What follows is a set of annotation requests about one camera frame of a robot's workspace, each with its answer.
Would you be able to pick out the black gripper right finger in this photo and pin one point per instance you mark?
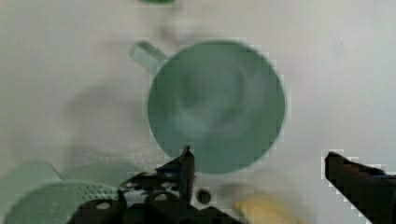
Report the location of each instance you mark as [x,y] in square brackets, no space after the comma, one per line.
[370,190]

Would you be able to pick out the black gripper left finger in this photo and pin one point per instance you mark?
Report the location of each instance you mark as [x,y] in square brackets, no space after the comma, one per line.
[183,168]

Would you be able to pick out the peeled yellow banana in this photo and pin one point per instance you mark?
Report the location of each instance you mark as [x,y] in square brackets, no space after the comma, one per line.
[263,209]

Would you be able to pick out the green mug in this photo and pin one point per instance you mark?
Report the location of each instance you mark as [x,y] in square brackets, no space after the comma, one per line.
[221,98]

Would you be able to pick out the green perforated colander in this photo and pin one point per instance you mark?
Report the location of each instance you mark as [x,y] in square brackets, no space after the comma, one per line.
[34,193]

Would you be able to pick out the green spatula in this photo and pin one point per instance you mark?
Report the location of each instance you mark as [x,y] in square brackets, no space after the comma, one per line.
[158,2]

